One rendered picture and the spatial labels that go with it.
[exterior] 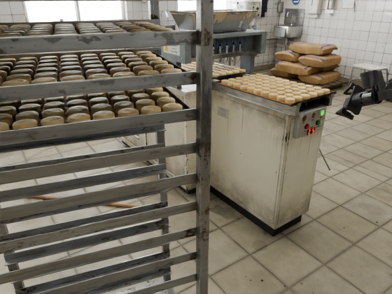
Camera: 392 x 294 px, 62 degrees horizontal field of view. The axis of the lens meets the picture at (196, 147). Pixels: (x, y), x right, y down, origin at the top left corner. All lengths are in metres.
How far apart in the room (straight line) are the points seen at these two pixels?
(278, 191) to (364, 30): 4.60
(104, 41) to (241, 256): 1.61
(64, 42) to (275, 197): 1.59
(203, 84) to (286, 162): 1.23
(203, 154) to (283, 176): 1.18
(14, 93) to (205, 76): 0.39
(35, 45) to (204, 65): 0.34
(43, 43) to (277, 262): 1.72
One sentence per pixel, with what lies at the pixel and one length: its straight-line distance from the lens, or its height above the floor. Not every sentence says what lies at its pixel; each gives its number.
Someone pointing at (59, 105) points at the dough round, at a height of 1.15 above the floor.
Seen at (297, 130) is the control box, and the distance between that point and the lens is 1.84.
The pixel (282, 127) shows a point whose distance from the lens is 1.84.
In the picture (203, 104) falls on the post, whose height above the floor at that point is 1.17.
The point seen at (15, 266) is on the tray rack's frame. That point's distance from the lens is 1.51.
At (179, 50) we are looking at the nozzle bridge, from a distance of 2.15.
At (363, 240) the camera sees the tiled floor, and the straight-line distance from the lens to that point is 2.40.
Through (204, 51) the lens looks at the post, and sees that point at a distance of 0.75.
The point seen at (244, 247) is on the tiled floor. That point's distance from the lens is 2.13.
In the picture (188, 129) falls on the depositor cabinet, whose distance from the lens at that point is 2.25.
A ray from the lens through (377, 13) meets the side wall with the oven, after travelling 6.17.
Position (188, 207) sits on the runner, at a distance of 0.92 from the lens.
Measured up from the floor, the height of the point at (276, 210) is 0.23.
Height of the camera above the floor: 1.40
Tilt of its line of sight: 25 degrees down
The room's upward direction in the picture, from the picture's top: straight up
